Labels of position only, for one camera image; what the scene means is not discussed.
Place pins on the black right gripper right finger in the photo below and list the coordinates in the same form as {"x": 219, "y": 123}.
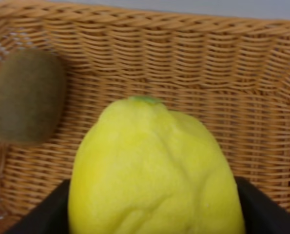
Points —
{"x": 261, "y": 214}

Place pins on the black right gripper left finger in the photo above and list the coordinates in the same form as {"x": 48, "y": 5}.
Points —
{"x": 49, "y": 217}

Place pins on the yellow lemon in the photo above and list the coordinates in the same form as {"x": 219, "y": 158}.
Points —
{"x": 144, "y": 169}

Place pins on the brown kiwi fruit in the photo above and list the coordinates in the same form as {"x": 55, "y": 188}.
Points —
{"x": 32, "y": 94}

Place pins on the orange wicker basket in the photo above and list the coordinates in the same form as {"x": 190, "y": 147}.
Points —
{"x": 233, "y": 74}

